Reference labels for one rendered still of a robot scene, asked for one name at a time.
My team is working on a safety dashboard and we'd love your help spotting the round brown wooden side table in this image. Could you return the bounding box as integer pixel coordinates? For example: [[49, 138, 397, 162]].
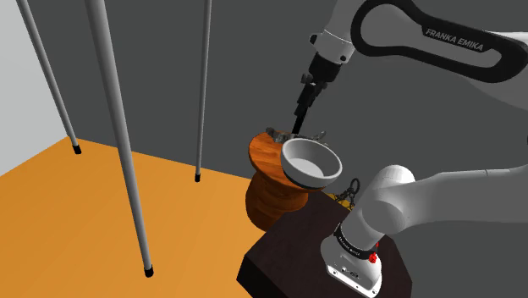
[[245, 130, 327, 233]]

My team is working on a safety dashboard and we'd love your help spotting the white bowl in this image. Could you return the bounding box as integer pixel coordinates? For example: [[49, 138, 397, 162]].
[[279, 137, 344, 191]]

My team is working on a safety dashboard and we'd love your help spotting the grey metal tool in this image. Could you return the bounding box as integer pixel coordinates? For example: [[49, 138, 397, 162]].
[[265, 125, 329, 146]]

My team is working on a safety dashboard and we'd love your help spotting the black chain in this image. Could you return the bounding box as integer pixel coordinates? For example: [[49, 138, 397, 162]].
[[334, 177, 361, 212]]

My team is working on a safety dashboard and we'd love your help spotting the grey pole-legged furniture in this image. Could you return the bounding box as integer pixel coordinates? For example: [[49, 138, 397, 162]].
[[15, 0, 214, 279]]

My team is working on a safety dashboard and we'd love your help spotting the dark robot stand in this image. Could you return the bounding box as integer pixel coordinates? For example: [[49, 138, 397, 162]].
[[236, 190, 414, 298]]

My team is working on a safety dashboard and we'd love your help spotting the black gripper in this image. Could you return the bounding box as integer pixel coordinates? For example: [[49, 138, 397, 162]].
[[291, 51, 344, 135]]

